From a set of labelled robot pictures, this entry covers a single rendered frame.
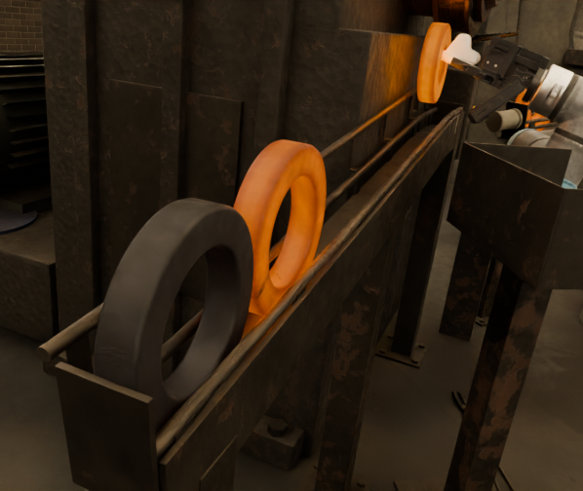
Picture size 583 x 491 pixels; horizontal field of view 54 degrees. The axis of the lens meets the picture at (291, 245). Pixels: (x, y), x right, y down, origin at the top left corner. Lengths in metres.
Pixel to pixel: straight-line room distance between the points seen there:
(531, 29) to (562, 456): 3.07
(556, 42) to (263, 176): 3.65
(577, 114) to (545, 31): 2.95
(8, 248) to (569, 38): 3.43
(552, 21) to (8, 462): 3.71
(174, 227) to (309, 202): 0.28
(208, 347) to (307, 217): 0.21
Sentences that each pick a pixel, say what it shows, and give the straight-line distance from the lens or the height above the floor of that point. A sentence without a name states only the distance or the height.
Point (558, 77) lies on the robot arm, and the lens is 1.18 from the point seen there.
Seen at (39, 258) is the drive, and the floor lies 0.25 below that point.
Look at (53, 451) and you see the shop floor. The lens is 1.34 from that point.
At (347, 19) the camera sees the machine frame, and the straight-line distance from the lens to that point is 1.03.
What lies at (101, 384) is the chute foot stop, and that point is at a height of 0.65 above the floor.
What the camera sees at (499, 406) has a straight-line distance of 1.08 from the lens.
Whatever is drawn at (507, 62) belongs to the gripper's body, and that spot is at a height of 0.84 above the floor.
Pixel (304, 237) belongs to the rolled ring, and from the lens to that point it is 0.65.
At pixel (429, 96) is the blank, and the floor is 0.76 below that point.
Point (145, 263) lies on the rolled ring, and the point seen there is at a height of 0.72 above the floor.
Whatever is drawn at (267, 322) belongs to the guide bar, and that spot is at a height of 0.62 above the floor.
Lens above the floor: 0.88
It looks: 22 degrees down
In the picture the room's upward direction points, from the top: 6 degrees clockwise
